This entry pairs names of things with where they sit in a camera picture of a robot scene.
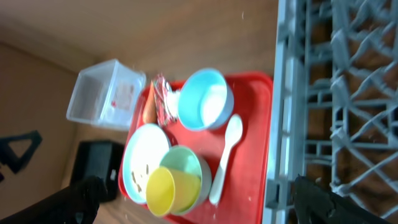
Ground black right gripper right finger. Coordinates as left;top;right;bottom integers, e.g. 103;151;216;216
294;176;388;224

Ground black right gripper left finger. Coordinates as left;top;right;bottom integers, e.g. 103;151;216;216
1;177;108;224

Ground yellow plastic cup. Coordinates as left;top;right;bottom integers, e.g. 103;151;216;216
146;166;201;217

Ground mint green bowl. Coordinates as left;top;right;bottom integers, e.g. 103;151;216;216
160;146;212;215

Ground light blue bowl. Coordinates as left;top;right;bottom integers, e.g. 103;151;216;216
178;68;234;131

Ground grey dishwasher rack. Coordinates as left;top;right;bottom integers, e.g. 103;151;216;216
262;0;397;223

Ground black plastic bin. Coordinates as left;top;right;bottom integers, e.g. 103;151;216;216
70;140;124;203

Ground food scraps on plate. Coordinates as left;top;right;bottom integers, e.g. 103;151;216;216
131;164;149;193

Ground red plastic tray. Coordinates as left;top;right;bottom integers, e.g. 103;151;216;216
123;71;273;224

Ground light blue plate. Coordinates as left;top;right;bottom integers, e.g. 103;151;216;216
122;124;170;204

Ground white plastic spoon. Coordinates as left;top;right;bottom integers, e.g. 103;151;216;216
209;114;243;205

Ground clear plastic bin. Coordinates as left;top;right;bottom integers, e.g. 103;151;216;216
66;59;146;131

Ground orange carrot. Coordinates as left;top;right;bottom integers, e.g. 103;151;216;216
142;82;157;124

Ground crumpled white tissue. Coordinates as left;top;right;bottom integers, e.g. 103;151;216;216
165;90;180;119

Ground red snack wrapper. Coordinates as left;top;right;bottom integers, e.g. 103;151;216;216
152;73;177;127

